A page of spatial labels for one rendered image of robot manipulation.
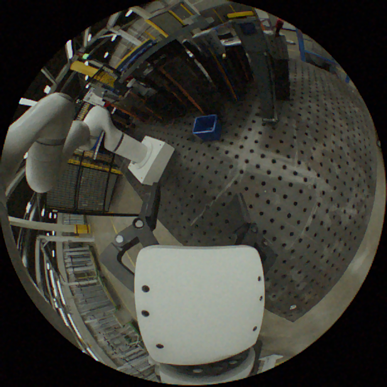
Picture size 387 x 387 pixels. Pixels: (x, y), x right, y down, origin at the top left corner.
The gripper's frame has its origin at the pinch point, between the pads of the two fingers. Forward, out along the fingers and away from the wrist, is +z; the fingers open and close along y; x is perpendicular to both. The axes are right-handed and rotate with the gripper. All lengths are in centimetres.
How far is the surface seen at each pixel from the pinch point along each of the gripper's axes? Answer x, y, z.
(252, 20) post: 35.0, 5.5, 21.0
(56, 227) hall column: -476, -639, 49
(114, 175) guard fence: -175, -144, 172
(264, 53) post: 28.5, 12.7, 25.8
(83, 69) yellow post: 50, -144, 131
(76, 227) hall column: -556, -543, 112
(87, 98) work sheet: 4, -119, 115
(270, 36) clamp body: 43, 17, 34
